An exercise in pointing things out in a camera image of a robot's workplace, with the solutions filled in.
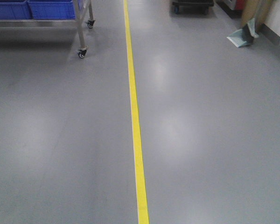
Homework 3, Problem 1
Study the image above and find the green dustpan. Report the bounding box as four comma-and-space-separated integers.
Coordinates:
227, 18, 259, 48

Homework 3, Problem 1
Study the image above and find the steel wheeled shelf rack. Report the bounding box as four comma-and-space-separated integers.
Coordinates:
0, 0, 95, 59

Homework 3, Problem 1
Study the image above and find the blue bin on rack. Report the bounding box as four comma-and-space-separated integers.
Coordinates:
28, 0, 76, 19
0, 0, 32, 20

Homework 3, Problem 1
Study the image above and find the black wheeled platform cart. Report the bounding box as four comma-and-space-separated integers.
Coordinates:
172, 0, 214, 15

